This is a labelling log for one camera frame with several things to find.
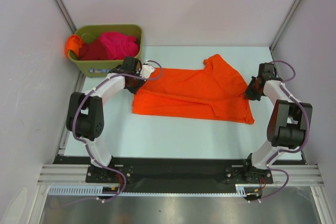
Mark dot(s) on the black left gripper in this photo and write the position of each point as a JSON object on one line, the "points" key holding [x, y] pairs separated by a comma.
{"points": [[134, 90]]}

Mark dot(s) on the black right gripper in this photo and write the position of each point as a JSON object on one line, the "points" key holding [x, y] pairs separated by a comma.
{"points": [[248, 93]]}

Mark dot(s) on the orange t shirt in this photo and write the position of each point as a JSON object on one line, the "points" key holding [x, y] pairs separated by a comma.
{"points": [[215, 92], [74, 43]]}

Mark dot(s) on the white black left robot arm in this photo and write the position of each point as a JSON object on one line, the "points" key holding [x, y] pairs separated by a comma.
{"points": [[85, 117]]}

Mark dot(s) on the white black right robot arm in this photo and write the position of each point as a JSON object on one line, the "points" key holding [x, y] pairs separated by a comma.
{"points": [[289, 125]]}

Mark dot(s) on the pink t shirt in bin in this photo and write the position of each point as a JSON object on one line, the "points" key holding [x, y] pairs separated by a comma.
{"points": [[118, 45]]}

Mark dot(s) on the olive green plastic bin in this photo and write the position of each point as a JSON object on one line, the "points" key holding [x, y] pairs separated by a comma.
{"points": [[90, 33]]}

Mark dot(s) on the dark red t shirt in bin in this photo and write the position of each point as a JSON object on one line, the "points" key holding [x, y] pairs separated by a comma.
{"points": [[93, 51]]}

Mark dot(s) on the orange t shirt on bin edge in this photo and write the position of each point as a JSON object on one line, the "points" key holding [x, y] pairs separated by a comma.
{"points": [[74, 43]]}

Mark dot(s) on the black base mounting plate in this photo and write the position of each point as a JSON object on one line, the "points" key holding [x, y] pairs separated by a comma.
{"points": [[168, 175]]}

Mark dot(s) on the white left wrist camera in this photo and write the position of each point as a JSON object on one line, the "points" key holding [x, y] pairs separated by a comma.
{"points": [[146, 70]]}

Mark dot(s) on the white slotted cable duct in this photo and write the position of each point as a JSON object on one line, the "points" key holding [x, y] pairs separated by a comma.
{"points": [[108, 191]]}

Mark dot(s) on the aluminium front rail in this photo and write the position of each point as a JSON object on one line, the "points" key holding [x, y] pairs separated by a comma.
{"points": [[73, 174]]}

